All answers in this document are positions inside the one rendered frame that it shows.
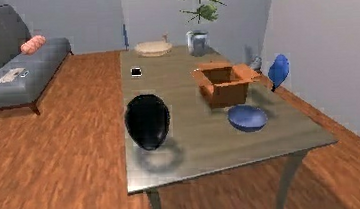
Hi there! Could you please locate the grey metal table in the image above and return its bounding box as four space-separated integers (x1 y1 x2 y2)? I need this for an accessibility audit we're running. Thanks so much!
119 39 342 209

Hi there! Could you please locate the black egg-shaped vase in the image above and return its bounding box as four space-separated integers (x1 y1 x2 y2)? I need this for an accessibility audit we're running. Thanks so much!
123 93 173 152

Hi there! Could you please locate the brown open cardboard box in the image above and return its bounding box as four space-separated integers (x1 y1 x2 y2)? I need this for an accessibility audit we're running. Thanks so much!
191 59 263 110

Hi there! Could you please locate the small black white phone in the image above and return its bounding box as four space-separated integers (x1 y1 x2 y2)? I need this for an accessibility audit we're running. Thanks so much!
130 66 143 78

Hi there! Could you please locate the beige wide bowl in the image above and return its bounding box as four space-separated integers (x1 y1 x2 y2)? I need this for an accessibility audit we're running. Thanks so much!
133 40 174 59

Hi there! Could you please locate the grey glass plant pot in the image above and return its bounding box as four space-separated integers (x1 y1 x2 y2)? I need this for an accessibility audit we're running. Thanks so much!
185 28 210 55

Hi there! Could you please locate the blue bowl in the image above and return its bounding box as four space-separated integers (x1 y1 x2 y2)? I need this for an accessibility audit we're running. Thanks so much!
226 103 269 134

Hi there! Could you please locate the thin blue upright object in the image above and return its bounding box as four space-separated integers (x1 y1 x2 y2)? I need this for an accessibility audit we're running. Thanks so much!
122 23 130 51

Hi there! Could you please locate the green house plant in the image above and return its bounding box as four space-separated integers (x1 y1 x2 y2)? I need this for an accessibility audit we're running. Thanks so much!
176 0 228 26

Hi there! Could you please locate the blue rounded chair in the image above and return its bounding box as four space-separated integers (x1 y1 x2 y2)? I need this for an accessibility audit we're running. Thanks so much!
266 53 292 93

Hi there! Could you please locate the dark grey sofa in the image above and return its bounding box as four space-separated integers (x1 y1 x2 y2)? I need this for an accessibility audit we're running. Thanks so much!
0 1 76 118

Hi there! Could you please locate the pink round cushion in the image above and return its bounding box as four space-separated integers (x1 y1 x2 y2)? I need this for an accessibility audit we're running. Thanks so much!
20 34 47 56

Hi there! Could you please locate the pale newspaper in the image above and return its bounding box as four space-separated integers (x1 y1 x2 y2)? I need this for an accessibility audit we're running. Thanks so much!
0 67 27 84

